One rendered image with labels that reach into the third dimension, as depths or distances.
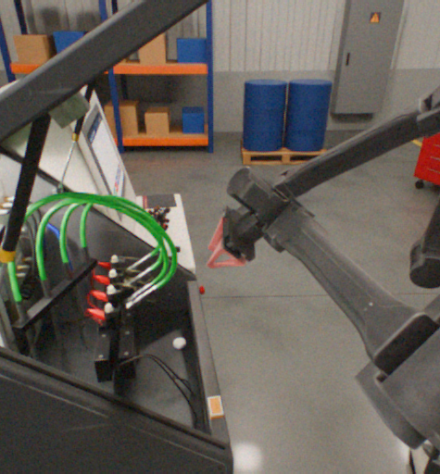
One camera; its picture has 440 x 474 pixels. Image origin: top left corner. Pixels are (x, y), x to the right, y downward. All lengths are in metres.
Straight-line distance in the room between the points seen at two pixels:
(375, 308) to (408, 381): 0.08
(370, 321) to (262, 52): 7.01
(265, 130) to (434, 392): 5.35
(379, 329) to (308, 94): 5.30
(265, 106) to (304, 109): 0.52
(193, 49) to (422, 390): 5.87
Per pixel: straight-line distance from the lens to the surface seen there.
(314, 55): 7.49
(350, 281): 0.45
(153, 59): 6.11
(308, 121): 5.69
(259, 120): 5.60
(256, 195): 0.67
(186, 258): 1.46
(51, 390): 0.73
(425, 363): 0.35
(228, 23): 7.29
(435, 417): 0.35
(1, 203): 1.23
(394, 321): 0.39
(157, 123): 6.27
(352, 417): 2.28
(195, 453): 0.89
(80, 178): 1.27
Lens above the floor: 1.74
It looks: 29 degrees down
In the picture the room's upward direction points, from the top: straight up
